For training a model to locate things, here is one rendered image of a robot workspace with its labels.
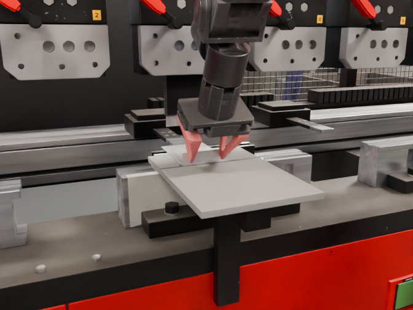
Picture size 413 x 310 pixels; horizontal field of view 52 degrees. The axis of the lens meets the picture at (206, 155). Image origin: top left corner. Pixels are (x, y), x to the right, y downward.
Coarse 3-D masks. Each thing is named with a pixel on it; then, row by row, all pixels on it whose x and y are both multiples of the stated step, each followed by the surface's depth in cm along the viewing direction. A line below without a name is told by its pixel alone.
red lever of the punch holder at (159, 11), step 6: (144, 0) 61; (150, 0) 61; (156, 0) 62; (150, 6) 62; (156, 6) 62; (162, 6) 62; (156, 12) 63; (162, 12) 62; (168, 12) 63; (168, 18) 64; (174, 18) 63; (180, 18) 63; (168, 24) 65; (174, 24) 63; (180, 24) 63
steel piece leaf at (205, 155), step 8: (168, 152) 76; (176, 152) 76; (184, 152) 76; (200, 152) 69; (208, 152) 69; (216, 152) 70; (176, 160) 71; (184, 160) 68; (200, 160) 69; (208, 160) 70; (216, 160) 70; (224, 160) 71
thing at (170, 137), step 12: (132, 120) 94; (144, 120) 94; (156, 120) 94; (132, 132) 94; (144, 132) 94; (156, 132) 91; (168, 132) 90; (180, 132) 97; (168, 144) 83; (180, 144) 81
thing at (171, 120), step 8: (168, 80) 73; (176, 80) 73; (184, 80) 74; (192, 80) 74; (200, 80) 75; (168, 88) 73; (176, 88) 74; (184, 88) 74; (192, 88) 75; (168, 96) 73; (176, 96) 74; (184, 96) 74; (192, 96) 75; (168, 104) 74; (176, 104) 74; (168, 112) 74; (176, 112) 75; (168, 120) 75; (176, 120) 76
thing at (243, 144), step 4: (240, 144) 83; (244, 144) 83; (248, 144) 84; (252, 144) 82; (244, 148) 81; (248, 148) 82; (252, 148) 82; (152, 152) 77; (156, 152) 77; (160, 152) 77; (164, 152) 77; (252, 152) 82; (152, 168) 77
